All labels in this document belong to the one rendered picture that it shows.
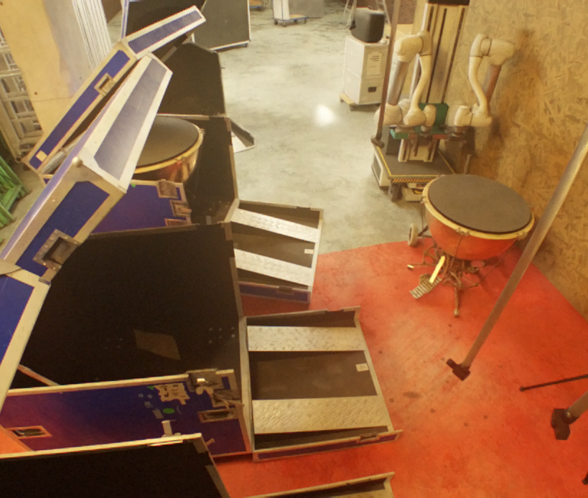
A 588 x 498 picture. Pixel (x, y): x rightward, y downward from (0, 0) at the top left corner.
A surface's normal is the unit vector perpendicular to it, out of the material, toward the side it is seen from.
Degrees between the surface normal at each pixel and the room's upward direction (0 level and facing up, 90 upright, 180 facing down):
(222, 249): 90
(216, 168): 90
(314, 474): 0
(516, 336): 0
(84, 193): 90
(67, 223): 90
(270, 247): 2
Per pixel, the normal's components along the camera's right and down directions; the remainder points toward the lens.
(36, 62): 0.22, 0.65
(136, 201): -0.15, 0.66
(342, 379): 0.03, -0.75
